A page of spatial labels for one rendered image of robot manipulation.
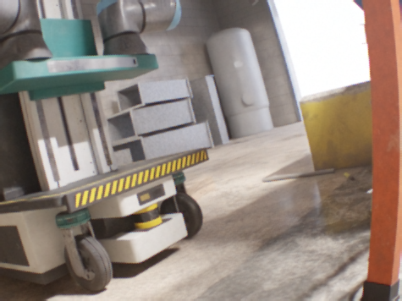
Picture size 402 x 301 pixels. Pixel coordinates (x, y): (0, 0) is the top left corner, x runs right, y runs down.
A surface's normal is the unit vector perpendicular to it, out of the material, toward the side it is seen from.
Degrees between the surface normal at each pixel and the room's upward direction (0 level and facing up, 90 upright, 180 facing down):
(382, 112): 86
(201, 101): 89
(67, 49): 90
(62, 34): 90
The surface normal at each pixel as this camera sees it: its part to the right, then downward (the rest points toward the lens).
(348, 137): -0.65, 0.20
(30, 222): 0.78, -0.17
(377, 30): -0.85, 0.18
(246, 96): -0.01, 0.05
